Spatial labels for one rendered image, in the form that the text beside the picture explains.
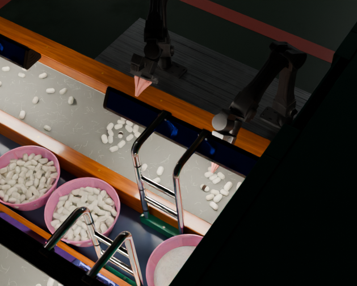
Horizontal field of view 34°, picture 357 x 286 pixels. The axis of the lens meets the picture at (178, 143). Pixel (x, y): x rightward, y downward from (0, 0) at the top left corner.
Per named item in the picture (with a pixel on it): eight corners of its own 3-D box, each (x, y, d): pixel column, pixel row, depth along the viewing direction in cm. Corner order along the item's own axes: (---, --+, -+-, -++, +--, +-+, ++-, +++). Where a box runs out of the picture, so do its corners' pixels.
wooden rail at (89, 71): (1, 41, 291) (-10, 11, 277) (344, 206, 222) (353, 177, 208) (-16, 55, 286) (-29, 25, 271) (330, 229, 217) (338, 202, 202)
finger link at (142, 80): (137, 97, 222) (146, 74, 221) (122, 90, 225) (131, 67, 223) (145, 99, 228) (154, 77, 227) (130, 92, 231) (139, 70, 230)
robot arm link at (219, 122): (225, 136, 195) (244, 105, 192) (206, 122, 199) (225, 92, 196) (240, 139, 204) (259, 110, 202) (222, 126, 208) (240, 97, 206)
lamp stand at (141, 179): (170, 184, 222) (160, 105, 186) (215, 208, 214) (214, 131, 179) (140, 222, 212) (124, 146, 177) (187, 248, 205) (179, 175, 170)
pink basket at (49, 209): (64, 186, 224) (59, 172, 216) (131, 197, 219) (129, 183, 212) (39, 248, 208) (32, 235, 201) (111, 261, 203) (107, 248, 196)
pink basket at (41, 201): (28, 150, 236) (22, 135, 228) (79, 179, 226) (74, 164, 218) (-20, 197, 223) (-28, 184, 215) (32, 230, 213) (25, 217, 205)
